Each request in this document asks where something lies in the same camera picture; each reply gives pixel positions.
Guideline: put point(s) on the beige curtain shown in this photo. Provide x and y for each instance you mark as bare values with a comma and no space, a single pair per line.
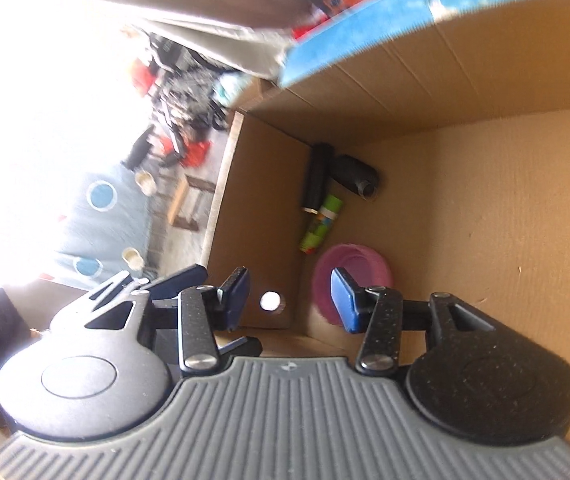
215,35

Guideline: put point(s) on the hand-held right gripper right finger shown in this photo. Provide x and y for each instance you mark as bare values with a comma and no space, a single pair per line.
345,305

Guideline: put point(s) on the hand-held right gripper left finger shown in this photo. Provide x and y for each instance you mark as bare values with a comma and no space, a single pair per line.
235,292

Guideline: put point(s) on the green lip balm tube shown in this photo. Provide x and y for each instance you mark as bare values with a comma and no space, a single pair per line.
322,222

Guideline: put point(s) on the blue circle print cloth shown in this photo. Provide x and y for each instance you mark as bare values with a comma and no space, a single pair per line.
100,225

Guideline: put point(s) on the large cardboard box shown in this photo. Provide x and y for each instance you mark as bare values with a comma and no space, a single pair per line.
490,210

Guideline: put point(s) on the long black tube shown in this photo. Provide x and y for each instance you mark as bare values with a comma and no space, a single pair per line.
317,175

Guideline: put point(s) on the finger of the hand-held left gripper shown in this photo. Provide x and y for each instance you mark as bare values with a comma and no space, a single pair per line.
180,279

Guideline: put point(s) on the short black cylinder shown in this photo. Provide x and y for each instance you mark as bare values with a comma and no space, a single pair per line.
355,170

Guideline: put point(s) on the red floor item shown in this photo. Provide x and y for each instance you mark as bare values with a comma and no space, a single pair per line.
196,152

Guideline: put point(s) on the wooden stool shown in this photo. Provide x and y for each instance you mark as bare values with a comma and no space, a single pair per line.
177,201

